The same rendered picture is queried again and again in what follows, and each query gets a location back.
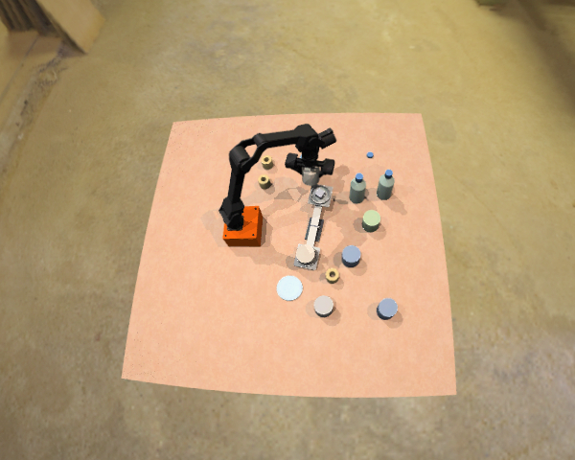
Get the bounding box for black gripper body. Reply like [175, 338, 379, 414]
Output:
[285, 152, 335, 175]

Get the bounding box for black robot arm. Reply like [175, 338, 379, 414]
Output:
[219, 124, 337, 231]

